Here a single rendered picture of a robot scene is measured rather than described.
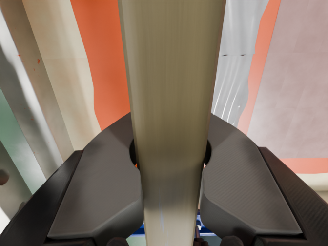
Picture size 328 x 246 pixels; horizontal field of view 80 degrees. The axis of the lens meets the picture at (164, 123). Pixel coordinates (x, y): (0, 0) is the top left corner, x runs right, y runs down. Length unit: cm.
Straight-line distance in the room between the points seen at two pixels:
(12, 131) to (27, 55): 159
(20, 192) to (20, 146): 154
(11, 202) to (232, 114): 33
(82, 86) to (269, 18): 24
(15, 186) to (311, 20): 43
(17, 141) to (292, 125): 180
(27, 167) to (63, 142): 173
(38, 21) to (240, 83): 25
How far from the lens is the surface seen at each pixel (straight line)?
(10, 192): 36
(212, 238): 83
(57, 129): 31
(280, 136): 35
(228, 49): 26
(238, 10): 25
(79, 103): 30
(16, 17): 27
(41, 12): 28
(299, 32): 29
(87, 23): 26
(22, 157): 199
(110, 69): 26
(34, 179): 214
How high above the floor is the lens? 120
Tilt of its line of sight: 57 degrees down
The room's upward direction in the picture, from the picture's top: 180 degrees clockwise
